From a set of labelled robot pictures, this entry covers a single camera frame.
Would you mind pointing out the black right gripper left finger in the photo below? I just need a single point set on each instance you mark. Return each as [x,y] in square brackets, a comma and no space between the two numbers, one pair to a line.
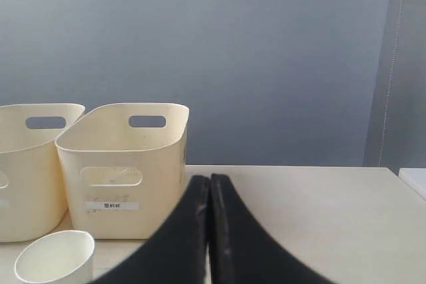
[176,251]

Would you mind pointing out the white paper cup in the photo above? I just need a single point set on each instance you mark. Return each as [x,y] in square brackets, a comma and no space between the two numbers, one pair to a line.
[60,257]

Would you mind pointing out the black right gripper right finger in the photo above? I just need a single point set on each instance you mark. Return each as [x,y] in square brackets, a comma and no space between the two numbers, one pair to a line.
[241,250]

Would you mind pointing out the cream plastic bin right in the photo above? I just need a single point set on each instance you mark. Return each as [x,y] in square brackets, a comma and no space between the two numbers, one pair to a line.
[123,167]

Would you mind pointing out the cream plastic bin middle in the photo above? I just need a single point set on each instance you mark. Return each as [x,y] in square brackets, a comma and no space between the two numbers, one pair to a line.
[33,198]

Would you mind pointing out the cream plastic bin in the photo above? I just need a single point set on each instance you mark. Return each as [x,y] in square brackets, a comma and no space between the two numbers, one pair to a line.
[33,198]
[123,167]

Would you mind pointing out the white table at right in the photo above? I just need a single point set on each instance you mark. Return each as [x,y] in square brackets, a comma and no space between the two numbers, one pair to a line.
[415,178]

